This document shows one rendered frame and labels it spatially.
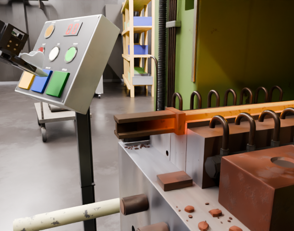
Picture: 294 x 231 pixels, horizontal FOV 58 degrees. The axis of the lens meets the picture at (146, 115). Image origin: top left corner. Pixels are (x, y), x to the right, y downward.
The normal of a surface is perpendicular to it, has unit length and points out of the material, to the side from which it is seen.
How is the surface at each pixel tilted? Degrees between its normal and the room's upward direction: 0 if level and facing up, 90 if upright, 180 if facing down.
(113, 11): 90
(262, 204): 90
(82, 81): 90
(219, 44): 90
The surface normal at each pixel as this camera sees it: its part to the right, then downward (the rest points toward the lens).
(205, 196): 0.00, -0.97
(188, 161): -0.93, 0.09
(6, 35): 0.72, 0.18
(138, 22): 0.18, 0.25
